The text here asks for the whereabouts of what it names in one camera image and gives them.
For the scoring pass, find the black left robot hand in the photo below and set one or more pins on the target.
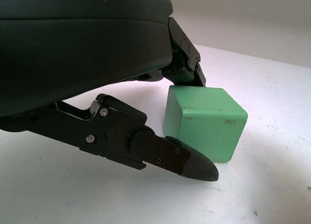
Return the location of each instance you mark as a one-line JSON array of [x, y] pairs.
[[73, 51]]

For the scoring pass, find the green wooden cube block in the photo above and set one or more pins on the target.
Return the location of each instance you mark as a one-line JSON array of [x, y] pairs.
[[209, 122]]

